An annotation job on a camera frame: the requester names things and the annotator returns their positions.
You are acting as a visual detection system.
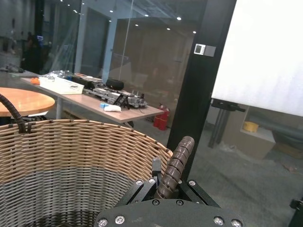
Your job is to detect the white cloth bundle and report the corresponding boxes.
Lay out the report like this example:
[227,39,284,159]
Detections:
[104,105,122,113]

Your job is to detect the white board panel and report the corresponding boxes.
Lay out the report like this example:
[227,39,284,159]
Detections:
[211,0,303,118]

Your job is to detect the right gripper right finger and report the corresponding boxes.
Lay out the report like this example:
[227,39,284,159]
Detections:
[178,179,221,209]

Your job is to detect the beige cardboard box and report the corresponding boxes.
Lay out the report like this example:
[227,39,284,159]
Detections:
[223,105,277,160]

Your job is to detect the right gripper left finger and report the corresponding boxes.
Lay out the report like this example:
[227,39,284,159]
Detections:
[117,157,162,207]

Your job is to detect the red fire extinguisher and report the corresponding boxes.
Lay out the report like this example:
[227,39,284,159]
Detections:
[153,104,166,130]
[161,106,171,131]

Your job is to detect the white plastic tray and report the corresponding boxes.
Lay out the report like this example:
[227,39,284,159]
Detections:
[38,76,85,95]

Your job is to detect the grey wall control panel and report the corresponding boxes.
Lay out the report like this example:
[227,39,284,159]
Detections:
[194,44,216,57]

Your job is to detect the yellow tape roll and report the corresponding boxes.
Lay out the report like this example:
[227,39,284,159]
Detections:
[243,121,259,132]

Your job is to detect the wooden desk with white legs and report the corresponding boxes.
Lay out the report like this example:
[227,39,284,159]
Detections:
[20,75,166,129]

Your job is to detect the black cylindrical speaker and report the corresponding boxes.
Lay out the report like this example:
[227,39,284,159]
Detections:
[105,79,125,90]

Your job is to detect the wide black pillar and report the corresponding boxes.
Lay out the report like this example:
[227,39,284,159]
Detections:
[166,0,237,182]

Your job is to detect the clear plastic bags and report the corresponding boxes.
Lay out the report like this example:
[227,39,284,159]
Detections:
[44,70,72,79]

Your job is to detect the tan and grey woven basket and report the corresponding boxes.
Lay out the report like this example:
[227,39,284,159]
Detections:
[0,93,195,227]

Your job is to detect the round wooden table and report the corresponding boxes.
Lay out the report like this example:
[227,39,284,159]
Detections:
[0,87,55,118]

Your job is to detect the grey mechanical assembly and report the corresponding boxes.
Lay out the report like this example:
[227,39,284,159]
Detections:
[82,82,149,110]

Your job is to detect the black board stand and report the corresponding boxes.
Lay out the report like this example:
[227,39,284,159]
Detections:
[208,99,247,148]

